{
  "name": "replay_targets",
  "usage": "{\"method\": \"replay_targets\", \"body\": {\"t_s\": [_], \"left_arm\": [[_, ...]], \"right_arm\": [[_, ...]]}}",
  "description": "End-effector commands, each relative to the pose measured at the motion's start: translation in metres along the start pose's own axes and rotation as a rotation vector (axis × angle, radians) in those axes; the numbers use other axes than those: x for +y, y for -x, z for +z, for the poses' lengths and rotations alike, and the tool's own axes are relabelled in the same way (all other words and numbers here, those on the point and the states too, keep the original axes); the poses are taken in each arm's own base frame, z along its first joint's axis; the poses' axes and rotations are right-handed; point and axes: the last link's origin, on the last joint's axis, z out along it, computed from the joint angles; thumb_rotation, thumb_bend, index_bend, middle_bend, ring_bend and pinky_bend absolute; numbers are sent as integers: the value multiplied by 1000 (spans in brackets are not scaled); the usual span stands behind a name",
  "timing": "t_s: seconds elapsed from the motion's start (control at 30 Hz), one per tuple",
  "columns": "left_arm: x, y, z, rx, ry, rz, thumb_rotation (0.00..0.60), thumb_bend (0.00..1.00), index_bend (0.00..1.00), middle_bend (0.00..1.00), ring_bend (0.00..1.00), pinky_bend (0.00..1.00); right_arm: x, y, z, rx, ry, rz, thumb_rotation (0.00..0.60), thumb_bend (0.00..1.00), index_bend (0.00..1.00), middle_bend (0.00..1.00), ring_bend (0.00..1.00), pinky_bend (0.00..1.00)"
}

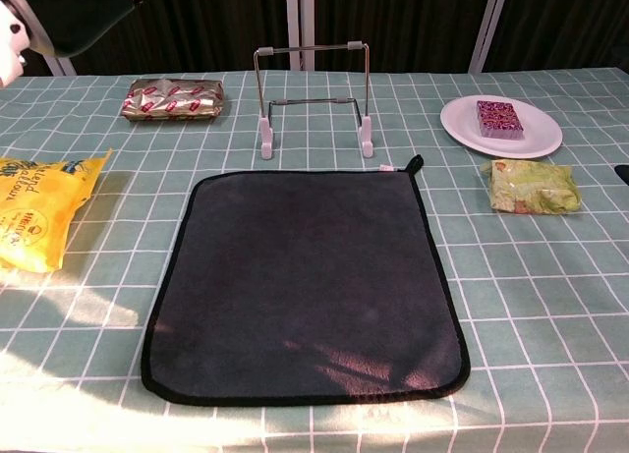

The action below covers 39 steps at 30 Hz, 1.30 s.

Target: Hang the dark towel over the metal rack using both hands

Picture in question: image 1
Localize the black and blue cloth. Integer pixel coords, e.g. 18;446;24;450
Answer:
141;153;472;408

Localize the green snack packet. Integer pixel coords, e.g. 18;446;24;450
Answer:
480;158;583;215

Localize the purple patterned sponge block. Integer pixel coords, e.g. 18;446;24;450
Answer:
475;99;525;142

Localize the green checked tablecloth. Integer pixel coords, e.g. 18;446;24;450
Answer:
0;67;629;453

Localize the black pleated curtain panel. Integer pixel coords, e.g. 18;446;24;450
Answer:
313;0;487;75
22;0;289;77
484;0;629;74

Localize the white round plate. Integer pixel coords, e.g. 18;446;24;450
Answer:
439;96;564;159

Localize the gold foil snack package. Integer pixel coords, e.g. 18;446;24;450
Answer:
120;78;226;124

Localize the yellow snack bag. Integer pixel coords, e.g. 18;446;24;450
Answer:
0;147;114;273

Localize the white partition post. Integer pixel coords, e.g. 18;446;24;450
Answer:
285;0;316;75
45;54;77;77
468;0;511;75

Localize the metal wire stand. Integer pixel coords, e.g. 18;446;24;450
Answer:
254;40;375;160

